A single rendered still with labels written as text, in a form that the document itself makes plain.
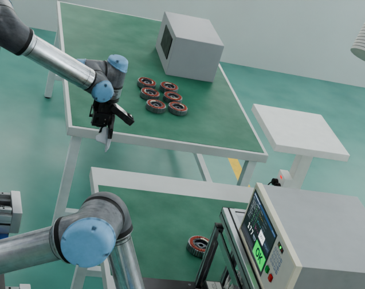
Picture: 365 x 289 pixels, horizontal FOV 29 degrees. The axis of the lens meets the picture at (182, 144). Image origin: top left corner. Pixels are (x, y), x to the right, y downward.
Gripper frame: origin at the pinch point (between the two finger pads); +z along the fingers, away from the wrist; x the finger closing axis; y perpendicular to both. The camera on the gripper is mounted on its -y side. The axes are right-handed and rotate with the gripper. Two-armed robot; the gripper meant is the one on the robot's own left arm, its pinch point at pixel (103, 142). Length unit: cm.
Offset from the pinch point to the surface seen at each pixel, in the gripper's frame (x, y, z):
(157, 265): 22, -27, 40
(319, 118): -33, -108, -5
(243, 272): 65, -38, 6
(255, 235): 59, -41, -4
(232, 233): 47, -39, 4
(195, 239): 9, -46, 37
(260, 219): 58, -41, -10
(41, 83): -283, -21, 115
